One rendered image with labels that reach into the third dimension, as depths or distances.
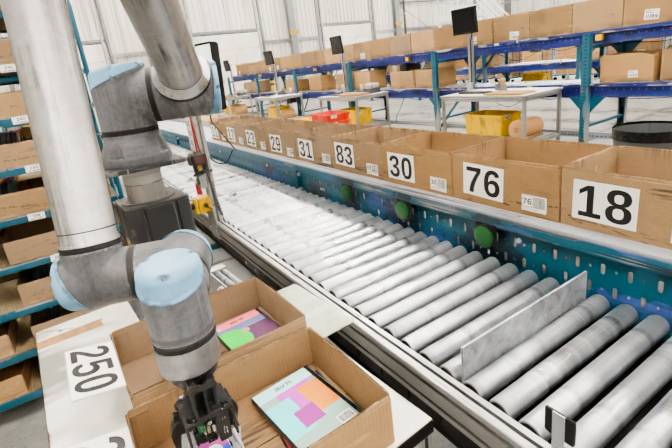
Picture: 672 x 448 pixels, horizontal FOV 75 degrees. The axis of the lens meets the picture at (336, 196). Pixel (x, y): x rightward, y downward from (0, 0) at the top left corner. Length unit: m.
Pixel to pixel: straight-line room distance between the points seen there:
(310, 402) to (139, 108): 0.86
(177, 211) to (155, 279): 0.74
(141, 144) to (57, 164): 0.57
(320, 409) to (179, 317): 0.37
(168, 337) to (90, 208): 0.24
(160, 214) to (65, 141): 0.62
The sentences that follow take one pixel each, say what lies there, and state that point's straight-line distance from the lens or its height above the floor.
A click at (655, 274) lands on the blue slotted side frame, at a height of 0.83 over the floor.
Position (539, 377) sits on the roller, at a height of 0.75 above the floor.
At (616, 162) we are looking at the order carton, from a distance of 1.59.
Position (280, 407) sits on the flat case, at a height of 0.78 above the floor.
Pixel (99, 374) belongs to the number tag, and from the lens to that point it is 1.05.
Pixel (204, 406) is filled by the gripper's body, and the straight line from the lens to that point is 0.75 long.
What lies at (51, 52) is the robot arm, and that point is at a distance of 0.79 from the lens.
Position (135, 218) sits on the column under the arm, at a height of 1.05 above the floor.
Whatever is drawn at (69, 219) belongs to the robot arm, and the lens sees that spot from 0.77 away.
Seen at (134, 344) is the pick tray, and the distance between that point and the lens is 1.23.
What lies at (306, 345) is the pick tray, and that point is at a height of 0.81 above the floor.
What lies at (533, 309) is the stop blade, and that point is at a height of 0.80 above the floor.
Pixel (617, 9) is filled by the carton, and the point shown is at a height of 1.58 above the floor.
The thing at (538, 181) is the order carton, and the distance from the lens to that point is 1.38.
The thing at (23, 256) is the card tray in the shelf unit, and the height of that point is 0.76.
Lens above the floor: 1.39
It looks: 17 degrees down
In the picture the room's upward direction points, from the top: 7 degrees counter-clockwise
